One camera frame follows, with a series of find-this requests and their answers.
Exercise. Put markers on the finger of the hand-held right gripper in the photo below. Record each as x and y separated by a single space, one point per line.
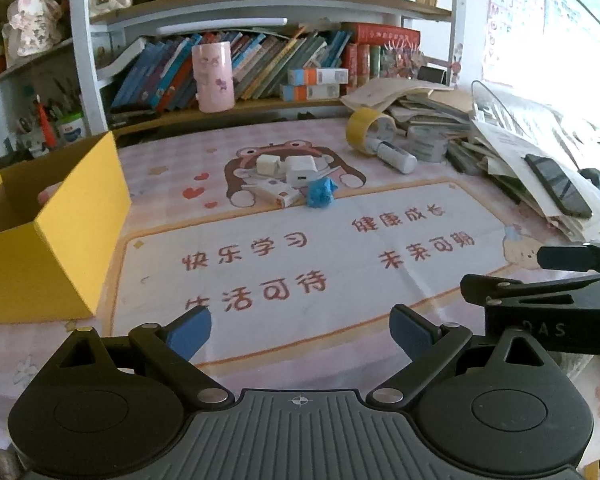
570 256
505 292

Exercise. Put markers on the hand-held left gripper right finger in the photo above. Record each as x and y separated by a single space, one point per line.
409 332

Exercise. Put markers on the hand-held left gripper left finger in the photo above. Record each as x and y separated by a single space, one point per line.
192 331

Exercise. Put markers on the yellow cardboard box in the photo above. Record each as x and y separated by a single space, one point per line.
70 260

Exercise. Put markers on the white orange packet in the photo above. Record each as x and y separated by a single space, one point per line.
275 191

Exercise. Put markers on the blue toy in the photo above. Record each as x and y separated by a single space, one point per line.
321 195

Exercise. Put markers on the white cylindrical bottle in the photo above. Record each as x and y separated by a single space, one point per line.
395 156

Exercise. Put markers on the yellow tape roll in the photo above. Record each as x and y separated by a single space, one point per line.
356 127

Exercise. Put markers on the pink printed desktop mat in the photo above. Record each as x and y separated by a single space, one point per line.
280 280

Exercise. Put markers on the black smartphone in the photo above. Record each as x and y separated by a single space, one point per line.
555 182

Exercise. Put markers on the pile of papers and books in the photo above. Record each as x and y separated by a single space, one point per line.
480 125

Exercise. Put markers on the small white charger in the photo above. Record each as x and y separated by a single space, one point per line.
267 166

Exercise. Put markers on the large white charger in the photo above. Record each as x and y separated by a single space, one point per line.
300 172

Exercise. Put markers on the black stand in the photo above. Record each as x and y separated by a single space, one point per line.
434 76

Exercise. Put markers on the white jar green lid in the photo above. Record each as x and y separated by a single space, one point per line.
71 129

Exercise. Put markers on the pen holder with pens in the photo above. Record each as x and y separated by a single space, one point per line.
30 142

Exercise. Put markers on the pink cylindrical container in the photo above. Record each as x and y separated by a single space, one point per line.
212 80

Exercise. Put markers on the colourful cartoon card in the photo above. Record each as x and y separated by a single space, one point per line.
401 60

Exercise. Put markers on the orange white small box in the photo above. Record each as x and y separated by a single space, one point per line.
310 92
320 76

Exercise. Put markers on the row of leaning books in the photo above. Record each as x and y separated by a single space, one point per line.
160 70

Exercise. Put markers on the red standing book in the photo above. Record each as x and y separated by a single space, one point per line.
364 64
350 65

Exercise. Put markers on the red thick lying book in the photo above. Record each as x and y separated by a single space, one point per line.
382 34

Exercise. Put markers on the white bookshelf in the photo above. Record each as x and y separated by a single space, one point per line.
87 60

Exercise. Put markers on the white light bar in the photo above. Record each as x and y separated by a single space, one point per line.
220 26

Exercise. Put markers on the floral plush toy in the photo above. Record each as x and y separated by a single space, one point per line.
32 22

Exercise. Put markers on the alphabet wall poster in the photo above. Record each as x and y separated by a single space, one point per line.
512 15

